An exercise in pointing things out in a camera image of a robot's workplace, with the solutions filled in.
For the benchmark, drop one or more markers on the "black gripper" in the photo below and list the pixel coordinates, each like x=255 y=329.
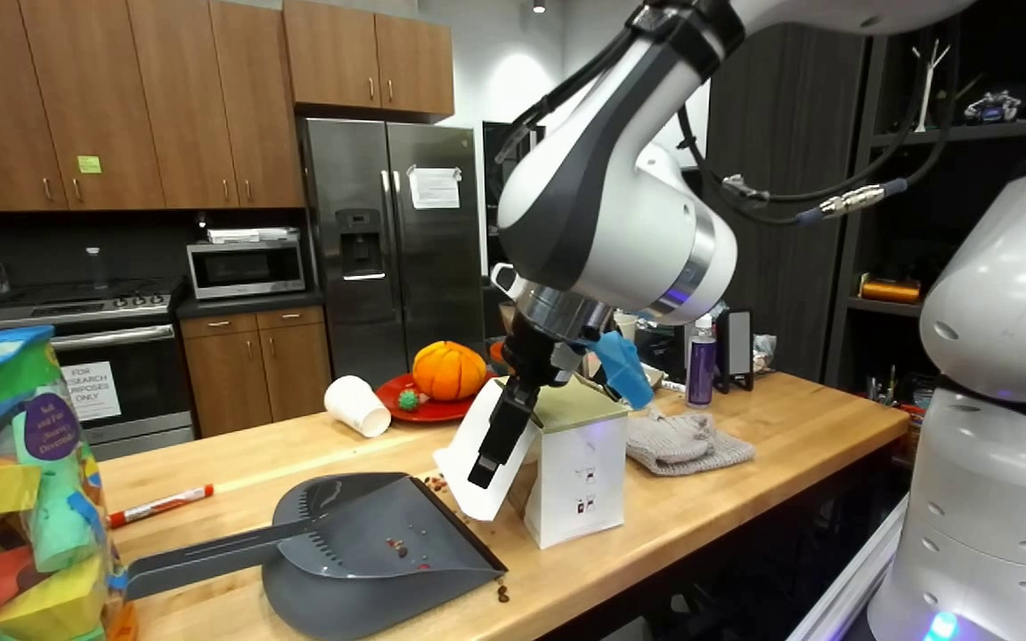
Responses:
x=534 y=360

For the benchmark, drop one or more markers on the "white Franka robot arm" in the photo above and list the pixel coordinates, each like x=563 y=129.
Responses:
x=622 y=199

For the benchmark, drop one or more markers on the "red plate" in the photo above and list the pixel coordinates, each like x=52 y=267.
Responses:
x=445 y=412

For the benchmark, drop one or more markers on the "orange pumpkin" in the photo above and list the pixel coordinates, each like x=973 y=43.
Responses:
x=448 y=372

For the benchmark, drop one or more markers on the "small green ball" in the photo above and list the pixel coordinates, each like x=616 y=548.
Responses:
x=407 y=400

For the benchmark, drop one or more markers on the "white paper cup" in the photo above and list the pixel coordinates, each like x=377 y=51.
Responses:
x=359 y=407

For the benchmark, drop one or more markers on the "grey knitted cloth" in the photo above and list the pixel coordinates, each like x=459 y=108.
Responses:
x=686 y=445

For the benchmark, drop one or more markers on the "grey plastic dustpan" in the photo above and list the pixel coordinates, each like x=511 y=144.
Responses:
x=359 y=558

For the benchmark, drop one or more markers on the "purple pump bottle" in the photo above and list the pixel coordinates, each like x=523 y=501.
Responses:
x=704 y=368

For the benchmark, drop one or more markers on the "dark steel refrigerator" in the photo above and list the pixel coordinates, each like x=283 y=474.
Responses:
x=391 y=260

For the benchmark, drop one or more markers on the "white paper sheet on refrigerator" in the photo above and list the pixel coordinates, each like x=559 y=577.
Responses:
x=438 y=190

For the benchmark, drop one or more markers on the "brown wooden base cabinet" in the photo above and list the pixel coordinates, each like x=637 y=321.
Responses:
x=255 y=368

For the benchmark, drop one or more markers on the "silver microwave oven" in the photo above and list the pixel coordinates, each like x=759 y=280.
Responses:
x=248 y=273

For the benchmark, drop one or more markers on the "white tray on microwave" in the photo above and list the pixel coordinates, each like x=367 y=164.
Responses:
x=251 y=237

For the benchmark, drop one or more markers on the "red marker pen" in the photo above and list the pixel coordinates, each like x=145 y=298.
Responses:
x=160 y=506

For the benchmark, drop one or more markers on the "white paper on stove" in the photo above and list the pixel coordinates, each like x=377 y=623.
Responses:
x=91 y=393

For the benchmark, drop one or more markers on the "dark storage shelf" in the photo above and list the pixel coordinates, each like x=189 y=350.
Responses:
x=891 y=260

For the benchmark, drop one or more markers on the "black kitchen stove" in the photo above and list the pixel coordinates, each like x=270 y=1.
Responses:
x=62 y=343

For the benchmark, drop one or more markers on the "green sticky note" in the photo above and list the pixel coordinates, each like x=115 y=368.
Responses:
x=91 y=164

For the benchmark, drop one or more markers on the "colourful toy block bag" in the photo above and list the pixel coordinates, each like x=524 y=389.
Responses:
x=17 y=510

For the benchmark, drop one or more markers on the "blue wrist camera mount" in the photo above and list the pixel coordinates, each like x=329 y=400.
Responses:
x=625 y=372

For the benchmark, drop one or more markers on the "aluminium robot stand frame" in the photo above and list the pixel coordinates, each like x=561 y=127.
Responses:
x=845 y=582

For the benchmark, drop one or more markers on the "brown wooden wall cabinets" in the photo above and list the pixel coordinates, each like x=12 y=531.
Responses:
x=124 y=108

